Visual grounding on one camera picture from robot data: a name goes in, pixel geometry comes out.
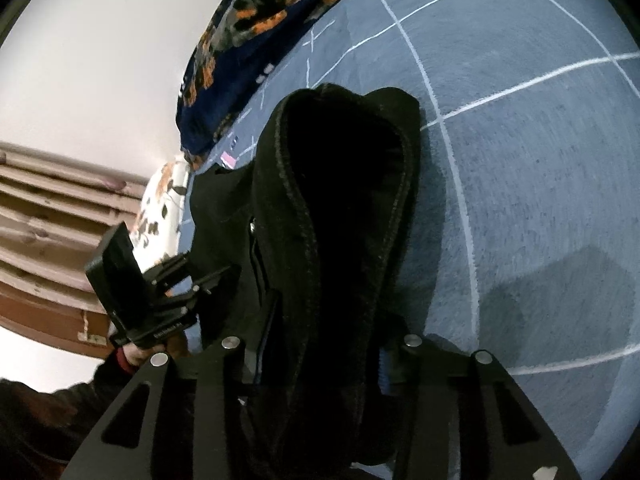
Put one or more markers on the black pants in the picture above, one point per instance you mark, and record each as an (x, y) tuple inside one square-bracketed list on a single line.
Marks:
[(340, 210)]

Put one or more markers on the person's left forearm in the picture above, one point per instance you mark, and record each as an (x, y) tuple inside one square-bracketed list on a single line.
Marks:
[(60, 420)]

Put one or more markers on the navy floral blanket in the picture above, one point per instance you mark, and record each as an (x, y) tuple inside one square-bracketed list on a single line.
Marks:
[(240, 60)]

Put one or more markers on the wooden slatted headboard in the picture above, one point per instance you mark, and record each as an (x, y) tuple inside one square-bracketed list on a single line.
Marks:
[(45, 240)]

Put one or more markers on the person's left hand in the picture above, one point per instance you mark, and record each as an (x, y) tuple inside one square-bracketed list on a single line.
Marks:
[(145, 354)]

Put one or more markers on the grey checked bed sheet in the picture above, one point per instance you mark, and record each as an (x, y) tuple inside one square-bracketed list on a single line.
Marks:
[(525, 160)]

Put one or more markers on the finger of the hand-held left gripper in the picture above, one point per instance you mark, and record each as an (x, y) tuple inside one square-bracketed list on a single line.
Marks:
[(212, 280), (172, 267)]

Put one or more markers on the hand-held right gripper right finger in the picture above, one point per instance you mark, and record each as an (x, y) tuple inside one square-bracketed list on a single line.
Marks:
[(384, 372)]

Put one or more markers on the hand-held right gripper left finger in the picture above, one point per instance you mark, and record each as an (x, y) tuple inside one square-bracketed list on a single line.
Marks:
[(250, 366)]

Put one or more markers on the white floral pillow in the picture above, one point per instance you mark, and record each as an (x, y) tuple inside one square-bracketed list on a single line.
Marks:
[(160, 210)]

